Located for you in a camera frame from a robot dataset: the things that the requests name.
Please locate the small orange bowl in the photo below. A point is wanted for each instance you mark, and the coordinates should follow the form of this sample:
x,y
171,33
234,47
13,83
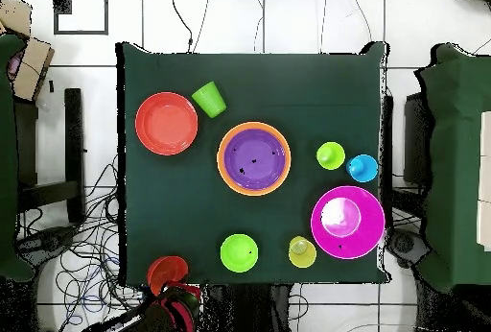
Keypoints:
x,y
165,270

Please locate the small green bowl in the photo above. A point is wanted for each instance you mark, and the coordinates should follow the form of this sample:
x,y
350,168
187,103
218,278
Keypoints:
x,y
239,253

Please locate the large orange bowl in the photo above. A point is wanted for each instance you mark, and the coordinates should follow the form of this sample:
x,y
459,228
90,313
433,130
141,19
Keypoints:
x,y
221,163

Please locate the purple bowl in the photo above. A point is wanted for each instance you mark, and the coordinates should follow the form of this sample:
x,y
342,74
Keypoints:
x,y
255,159

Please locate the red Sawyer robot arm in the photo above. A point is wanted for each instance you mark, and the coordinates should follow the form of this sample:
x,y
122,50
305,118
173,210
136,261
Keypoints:
x,y
161,316

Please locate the yellow cup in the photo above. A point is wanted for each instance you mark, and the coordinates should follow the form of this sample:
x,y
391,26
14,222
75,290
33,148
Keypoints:
x,y
303,251

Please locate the black stand base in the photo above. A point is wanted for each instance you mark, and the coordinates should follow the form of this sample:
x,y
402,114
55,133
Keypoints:
x,y
50,241
404,243

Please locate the wide red-orange bowl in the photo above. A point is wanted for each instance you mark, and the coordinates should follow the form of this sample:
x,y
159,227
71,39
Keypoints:
x,y
167,123

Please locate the large pink bowl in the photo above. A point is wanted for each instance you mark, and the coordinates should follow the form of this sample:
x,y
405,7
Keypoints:
x,y
347,222

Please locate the lime green cup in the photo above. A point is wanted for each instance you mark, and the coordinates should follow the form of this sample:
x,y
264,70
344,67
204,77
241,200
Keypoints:
x,y
330,155

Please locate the blue cup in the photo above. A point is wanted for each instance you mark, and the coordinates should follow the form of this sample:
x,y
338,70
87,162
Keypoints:
x,y
362,168

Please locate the dark green tablecloth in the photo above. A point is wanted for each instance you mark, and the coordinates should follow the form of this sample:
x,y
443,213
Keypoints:
x,y
287,90

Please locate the green cloth covered table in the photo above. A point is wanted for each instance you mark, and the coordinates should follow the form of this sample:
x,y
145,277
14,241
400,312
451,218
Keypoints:
x,y
456,155
5,155

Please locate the cardboard box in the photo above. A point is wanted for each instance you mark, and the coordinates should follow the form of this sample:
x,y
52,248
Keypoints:
x,y
32,69
13,13

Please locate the white box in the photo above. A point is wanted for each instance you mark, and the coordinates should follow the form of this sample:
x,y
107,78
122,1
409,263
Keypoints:
x,y
485,178

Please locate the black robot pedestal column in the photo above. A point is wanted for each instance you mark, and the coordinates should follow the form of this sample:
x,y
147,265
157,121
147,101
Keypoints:
x,y
249,309

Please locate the black chair frame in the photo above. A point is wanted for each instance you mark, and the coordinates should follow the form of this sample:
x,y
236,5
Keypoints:
x,y
73,147

